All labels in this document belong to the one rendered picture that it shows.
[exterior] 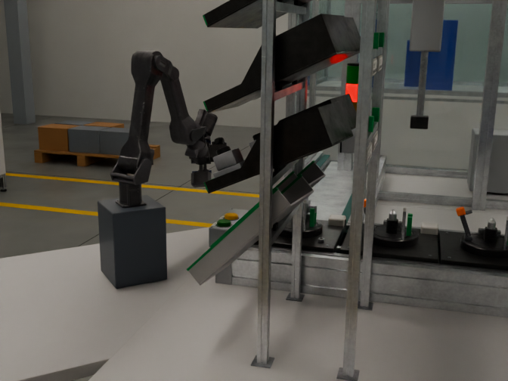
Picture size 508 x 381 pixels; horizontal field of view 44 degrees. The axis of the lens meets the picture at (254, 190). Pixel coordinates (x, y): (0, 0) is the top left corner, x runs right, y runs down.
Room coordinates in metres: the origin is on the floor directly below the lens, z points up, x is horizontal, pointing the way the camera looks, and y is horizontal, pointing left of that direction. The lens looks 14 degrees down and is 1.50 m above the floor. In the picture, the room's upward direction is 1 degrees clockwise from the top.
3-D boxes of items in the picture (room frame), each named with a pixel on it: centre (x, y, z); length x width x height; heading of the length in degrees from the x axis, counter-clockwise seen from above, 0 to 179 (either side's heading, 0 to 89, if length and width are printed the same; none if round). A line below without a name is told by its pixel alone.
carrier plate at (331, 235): (1.64, -0.12, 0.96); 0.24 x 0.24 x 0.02; 75
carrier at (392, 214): (1.58, -0.37, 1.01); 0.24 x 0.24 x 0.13; 75
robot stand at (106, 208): (1.57, 0.32, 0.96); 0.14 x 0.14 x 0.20; 29
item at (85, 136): (7.24, 1.83, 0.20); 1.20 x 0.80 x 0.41; 74
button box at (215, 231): (1.78, 0.07, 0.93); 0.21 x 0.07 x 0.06; 165
